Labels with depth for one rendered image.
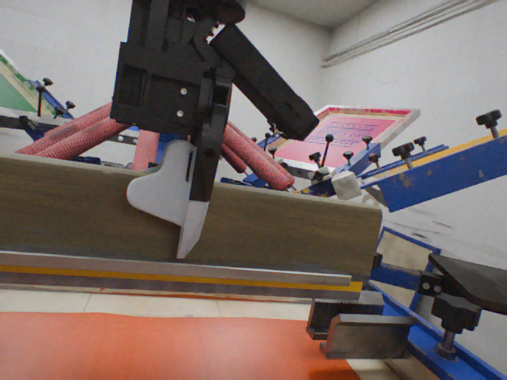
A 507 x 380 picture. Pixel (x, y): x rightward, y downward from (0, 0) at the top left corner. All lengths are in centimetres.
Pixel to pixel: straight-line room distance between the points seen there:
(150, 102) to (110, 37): 434
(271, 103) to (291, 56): 459
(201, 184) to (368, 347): 26
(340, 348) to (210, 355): 14
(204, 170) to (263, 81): 9
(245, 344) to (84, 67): 430
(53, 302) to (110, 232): 21
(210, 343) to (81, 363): 13
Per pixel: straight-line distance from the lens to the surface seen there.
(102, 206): 28
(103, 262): 28
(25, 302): 49
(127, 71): 27
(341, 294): 36
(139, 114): 25
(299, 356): 43
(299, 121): 30
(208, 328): 45
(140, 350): 40
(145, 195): 26
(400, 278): 106
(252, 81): 28
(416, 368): 44
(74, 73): 457
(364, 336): 41
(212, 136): 24
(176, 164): 26
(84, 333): 42
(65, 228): 29
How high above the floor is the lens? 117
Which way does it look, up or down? 6 degrees down
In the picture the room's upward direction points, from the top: 10 degrees clockwise
